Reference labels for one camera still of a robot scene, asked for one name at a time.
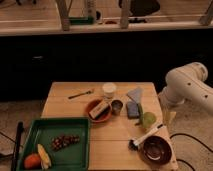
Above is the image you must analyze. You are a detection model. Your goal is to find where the black office chair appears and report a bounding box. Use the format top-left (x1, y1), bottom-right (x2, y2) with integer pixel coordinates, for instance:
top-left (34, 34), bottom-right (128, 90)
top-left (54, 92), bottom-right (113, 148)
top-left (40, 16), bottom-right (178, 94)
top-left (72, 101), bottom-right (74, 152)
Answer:
top-left (118, 0), bottom-right (160, 23)

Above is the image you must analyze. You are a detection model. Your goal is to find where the wooden block eraser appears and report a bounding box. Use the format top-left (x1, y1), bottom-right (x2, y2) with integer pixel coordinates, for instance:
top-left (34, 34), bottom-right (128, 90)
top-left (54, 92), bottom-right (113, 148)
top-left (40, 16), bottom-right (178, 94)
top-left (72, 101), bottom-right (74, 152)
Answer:
top-left (88, 101), bottom-right (110, 120)

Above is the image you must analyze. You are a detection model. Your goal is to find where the wooden table leg middle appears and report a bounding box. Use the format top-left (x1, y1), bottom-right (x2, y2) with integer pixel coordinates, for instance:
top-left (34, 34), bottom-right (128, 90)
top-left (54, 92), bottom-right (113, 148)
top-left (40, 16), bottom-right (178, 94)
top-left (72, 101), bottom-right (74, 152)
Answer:
top-left (120, 0), bottom-right (131, 29)

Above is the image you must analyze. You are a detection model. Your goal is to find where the wooden table leg left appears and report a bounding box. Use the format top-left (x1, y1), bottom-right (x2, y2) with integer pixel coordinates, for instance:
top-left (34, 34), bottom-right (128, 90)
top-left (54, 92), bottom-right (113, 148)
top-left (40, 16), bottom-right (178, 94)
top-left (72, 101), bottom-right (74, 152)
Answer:
top-left (56, 0), bottom-right (70, 31)

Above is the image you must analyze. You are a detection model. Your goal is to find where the green plastic tray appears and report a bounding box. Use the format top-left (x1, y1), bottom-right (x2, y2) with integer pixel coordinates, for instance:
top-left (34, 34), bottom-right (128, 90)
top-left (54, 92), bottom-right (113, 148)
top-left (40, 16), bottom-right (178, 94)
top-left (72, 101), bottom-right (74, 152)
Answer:
top-left (17, 117), bottom-right (90, 171)

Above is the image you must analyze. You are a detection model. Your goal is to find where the wooden table leg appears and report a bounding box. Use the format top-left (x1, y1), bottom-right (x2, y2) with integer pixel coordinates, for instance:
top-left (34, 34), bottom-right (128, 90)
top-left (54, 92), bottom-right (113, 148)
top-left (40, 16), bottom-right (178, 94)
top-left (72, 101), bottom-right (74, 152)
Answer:
top-left (120, 0), bottom-right (131, 29)
top-left (56, 0), bottom-right (70, 31)

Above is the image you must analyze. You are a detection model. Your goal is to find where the small metal cup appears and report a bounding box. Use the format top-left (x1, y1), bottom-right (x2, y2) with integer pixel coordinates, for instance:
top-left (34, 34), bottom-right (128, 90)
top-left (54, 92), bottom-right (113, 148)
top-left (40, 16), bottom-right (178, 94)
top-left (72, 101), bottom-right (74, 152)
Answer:
top-left (111, 100), bottom-right (123, 115)

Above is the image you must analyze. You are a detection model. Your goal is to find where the orange bowl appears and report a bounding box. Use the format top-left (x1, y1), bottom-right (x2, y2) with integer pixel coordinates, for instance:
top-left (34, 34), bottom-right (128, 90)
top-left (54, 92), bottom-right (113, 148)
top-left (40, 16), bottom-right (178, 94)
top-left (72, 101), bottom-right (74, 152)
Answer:
top-left (85, 99), bottom-right (111, 123)

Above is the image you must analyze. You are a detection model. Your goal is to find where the blue sponge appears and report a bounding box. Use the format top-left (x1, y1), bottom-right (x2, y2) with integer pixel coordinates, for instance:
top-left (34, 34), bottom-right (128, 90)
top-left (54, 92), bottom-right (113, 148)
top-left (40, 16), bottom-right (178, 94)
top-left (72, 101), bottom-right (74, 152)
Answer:
top-left (126, 101), bottom-right (139, 119)

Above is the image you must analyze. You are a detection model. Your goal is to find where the black cable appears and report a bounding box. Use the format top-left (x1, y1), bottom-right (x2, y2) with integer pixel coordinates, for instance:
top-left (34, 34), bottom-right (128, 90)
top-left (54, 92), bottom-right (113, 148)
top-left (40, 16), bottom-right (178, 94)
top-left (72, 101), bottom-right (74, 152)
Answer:
top-left (170, 132), bottom-right (213, 171)

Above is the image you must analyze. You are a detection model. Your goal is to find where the dark brown bowl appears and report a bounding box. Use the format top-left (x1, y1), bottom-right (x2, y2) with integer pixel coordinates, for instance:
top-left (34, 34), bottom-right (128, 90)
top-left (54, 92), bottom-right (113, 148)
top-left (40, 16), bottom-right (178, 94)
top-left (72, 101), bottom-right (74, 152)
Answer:
top-left (139, 136), bottom-right (172, 166)

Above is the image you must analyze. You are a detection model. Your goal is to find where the dark grape bunch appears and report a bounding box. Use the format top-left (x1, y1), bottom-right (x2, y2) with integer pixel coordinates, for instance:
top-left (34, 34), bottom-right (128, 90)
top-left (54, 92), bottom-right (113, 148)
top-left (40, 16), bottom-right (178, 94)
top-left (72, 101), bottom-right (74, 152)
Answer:
top-left (51, 135), bottom-right (80, 151)

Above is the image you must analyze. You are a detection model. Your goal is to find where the black bar beside tray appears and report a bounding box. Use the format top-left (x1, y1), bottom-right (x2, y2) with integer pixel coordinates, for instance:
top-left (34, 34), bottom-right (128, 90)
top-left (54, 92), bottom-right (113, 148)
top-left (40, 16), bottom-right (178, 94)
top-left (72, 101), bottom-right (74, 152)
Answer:
top-left (11, 122), bottom-right (24, 171)

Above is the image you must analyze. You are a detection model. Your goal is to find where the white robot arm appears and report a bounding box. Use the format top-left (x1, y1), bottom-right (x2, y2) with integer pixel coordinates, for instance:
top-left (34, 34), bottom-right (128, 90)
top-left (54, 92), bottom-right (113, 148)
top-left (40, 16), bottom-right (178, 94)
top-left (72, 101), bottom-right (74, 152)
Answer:
top-left (158, 62), bottom-right (213, 126)

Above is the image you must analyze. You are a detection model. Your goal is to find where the yellow corn cob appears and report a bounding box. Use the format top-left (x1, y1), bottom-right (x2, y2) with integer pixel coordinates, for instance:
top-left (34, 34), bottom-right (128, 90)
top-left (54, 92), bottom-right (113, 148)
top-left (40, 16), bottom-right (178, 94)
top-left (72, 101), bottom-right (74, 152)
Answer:
top-left (37, 144), bottom-right (52, 170)

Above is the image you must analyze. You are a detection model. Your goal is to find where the white paper cup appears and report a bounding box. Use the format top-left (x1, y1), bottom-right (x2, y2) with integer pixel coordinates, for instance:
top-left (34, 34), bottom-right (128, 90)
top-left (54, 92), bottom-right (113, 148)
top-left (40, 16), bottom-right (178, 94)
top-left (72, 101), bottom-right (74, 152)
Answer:
top-left (102, 82), bottom-right (117, 98)

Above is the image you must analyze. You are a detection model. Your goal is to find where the grey cloth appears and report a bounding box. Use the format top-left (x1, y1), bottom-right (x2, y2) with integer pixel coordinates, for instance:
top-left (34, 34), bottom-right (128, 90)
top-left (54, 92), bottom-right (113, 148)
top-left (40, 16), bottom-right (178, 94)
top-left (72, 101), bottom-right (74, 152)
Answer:
top-left (127, 87), bottom-right (142, 103)

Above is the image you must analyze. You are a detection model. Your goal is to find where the white handled brush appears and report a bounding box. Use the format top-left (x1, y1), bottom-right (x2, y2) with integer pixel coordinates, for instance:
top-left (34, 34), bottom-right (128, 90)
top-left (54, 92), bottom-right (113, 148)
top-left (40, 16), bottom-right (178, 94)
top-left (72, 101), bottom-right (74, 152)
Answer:
top-left (128, 124), bottom-right (163, 151)

